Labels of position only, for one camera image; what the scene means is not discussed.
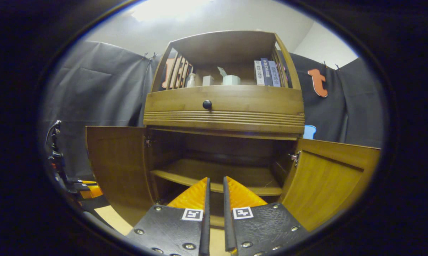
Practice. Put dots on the ceiling light panel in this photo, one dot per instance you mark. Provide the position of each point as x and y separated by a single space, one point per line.
164 10

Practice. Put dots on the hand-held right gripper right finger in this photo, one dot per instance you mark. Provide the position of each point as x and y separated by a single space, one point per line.
267 227

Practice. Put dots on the metal door hinge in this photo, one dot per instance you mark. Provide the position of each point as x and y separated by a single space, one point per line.
149 141
294 158

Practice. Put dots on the black round drawer knob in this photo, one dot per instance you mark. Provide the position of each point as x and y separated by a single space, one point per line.
207 104

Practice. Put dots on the wooden cabinet door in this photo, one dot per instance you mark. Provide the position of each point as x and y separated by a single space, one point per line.
327 181
118 167

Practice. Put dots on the small white box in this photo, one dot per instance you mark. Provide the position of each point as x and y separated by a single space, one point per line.
208 80

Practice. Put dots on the dark blue book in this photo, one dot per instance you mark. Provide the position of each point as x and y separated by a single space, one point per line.
266 73

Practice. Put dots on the wooden inner shelf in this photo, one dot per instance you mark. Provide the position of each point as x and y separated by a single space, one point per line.
199 170

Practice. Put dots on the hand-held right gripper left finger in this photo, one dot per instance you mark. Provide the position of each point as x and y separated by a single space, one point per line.
167 231

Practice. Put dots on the black backdrop cloth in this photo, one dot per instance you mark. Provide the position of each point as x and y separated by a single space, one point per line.
103 81

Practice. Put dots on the wooden cabinet drawer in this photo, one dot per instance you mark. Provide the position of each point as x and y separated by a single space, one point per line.
256 101

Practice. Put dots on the white spine book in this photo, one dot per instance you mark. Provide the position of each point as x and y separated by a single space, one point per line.
258 73

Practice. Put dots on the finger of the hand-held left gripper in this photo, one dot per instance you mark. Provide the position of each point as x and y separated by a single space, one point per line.
96 192

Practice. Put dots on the pale cylindrical cup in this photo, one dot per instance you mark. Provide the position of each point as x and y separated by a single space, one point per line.
231 80

